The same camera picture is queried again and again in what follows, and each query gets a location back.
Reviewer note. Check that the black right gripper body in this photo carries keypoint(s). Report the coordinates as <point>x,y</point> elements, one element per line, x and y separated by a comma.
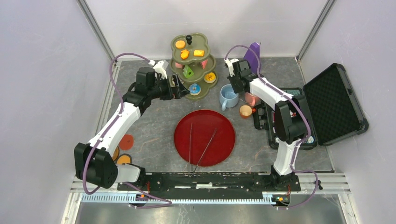
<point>234,80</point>

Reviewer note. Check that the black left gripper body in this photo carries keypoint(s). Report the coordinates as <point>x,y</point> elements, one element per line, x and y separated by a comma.
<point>166,90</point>

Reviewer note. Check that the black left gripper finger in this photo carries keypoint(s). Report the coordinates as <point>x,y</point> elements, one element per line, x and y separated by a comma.
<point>179,92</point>
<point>176,82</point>

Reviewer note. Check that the green cake slice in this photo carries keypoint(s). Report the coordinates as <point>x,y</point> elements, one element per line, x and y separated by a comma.
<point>187,71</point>

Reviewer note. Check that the blue frosted donut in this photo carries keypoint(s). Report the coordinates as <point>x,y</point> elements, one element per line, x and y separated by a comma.
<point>194,89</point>

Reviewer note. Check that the orange fish-shaped cookie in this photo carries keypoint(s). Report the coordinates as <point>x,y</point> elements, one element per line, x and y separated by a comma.
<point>184,54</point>

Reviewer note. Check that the pink strawberry cake slice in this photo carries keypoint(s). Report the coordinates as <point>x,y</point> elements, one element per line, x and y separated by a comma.
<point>203,64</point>

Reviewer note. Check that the square orange cracker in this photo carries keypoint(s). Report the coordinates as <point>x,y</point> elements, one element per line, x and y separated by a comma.
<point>199,53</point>

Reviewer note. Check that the round orange cookie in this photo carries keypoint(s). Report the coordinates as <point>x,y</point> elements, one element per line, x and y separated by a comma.
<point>180,44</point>

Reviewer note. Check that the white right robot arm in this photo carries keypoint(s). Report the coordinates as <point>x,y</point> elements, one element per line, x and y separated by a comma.
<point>291,125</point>

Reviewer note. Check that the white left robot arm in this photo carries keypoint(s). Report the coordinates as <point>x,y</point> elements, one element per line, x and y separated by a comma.
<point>94,160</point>

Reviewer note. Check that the light blue mug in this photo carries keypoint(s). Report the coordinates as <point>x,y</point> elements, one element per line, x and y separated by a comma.
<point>227,97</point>

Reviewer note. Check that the pink mug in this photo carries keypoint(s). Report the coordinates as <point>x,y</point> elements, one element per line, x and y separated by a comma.
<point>251,99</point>

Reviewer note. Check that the green three-tier stand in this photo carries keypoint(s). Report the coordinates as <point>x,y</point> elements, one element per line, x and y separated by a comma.
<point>194,41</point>

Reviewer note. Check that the purple cone-shaped container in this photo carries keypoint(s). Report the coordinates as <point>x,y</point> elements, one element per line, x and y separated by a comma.
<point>251,58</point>

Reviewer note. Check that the small orange cup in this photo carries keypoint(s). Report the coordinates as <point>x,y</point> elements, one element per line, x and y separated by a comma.
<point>246,111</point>

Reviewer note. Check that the round red tray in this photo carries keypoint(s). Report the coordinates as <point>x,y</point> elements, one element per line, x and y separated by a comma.
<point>203,124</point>

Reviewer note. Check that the orange round coaster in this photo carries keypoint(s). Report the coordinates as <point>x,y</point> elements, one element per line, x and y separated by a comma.
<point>124,159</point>

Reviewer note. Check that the brown round coaster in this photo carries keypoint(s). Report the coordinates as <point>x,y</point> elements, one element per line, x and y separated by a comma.
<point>116,154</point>

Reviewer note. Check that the black poker chip case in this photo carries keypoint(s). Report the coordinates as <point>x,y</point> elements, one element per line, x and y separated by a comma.
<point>335,113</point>

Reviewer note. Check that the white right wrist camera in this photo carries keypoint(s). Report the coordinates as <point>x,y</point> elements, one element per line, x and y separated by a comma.
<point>229,65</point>

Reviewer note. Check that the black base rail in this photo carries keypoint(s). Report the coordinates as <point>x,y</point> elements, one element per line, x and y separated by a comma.
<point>214,185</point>

